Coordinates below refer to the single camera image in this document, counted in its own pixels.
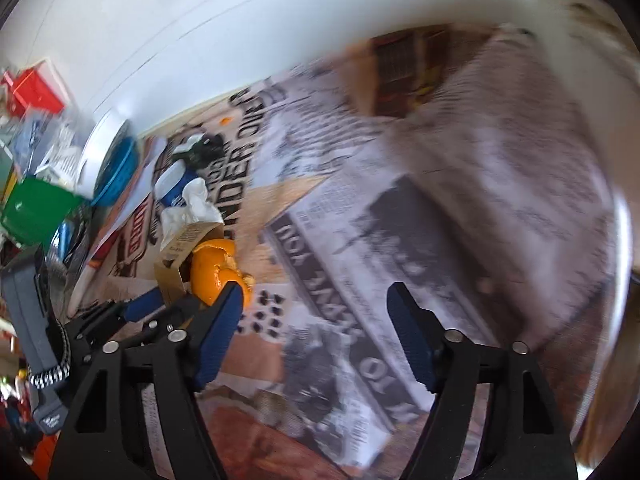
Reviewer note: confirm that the green box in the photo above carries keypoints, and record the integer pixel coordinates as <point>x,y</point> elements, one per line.
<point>35,207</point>

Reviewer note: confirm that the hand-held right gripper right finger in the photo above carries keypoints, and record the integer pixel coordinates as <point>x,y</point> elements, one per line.
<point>412,340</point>

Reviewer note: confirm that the white colander bowl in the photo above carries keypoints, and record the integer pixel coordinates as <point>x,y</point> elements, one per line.
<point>97,155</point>

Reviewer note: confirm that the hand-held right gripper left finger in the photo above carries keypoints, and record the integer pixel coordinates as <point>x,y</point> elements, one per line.
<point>220,330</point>

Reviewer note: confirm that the red tin box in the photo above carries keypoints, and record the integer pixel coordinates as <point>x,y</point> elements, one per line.
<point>35,90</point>

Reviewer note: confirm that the orange peel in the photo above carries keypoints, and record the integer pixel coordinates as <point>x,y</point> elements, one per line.
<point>210,270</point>

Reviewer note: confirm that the crumpled white tissue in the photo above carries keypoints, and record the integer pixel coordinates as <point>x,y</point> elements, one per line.
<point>195,200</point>

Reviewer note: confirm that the small brown cardboard box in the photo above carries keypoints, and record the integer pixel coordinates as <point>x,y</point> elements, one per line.
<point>182,247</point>

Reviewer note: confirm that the blue white plastic bags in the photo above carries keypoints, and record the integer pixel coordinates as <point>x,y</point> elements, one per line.
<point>50,145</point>

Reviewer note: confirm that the small black object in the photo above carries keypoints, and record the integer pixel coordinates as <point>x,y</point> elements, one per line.
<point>205,149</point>

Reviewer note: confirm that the small blue white cup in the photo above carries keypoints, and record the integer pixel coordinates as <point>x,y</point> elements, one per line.
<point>172,185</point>

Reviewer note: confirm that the blue plastic basket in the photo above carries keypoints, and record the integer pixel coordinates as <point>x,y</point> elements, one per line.
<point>120,170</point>

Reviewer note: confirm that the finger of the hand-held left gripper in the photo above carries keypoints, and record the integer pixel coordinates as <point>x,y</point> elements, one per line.
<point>145,305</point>
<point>177,315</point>

